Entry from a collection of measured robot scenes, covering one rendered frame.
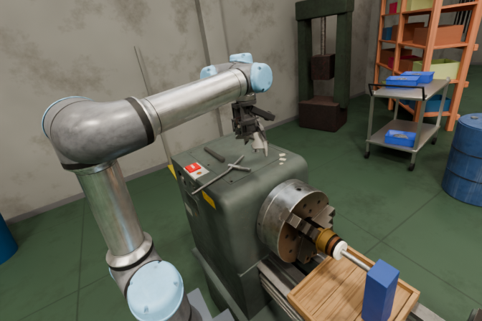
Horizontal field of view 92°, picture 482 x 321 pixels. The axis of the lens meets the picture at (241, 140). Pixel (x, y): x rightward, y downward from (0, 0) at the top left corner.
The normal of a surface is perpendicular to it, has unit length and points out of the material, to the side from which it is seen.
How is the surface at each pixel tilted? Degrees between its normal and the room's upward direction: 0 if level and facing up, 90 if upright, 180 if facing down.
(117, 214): 90
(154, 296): 7
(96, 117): 46
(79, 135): 72
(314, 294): 0
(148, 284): 7
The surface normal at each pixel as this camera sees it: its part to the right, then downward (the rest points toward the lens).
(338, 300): -0.14, -0.90
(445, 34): -0.30, 0.43
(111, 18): 0.51, 0.29
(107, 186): 0.68, 0.22
